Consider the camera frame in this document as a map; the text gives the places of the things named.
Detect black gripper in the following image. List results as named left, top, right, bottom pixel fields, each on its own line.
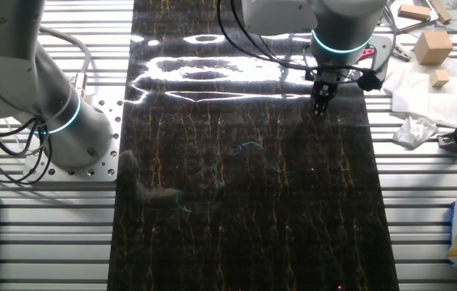
left=311, top=78, right=340, bottom=117

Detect long wooden block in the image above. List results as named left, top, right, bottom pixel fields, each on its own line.
left=396, top=3, right=432, bottom=23
left=429, top=0, right=454, bottom=24

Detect red plastic clothespin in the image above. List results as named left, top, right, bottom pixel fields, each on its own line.
left=359, top=45, right=376, bottom=61

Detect flat white tissue sheets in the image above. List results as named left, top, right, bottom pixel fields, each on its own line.
left=381, top=56, right=457, bottom=129

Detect crumpled white tissue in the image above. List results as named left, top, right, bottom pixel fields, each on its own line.
left=391, top=116, right=439, bottom=150

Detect small wooden cube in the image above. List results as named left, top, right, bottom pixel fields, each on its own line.
left=429, top=69, right=451, bottom=89

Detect large wooden cube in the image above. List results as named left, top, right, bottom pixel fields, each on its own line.
left=413, top=31, right=455, bottom=66

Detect black marble pattern mat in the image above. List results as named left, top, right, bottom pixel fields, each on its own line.
left=106, top=0, right=399, bottom=291

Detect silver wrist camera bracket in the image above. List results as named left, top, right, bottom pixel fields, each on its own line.
left=357, top=35, right=393, bottom=92

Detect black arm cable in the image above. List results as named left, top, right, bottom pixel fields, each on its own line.
left=215, top=0, right=377, bottom=86

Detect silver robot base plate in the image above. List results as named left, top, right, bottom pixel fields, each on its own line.
left=23, top=96, right=124, bottom=183

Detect thick grey cable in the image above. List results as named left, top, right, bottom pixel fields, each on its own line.
left=40, top=26, right=92, bottom=99

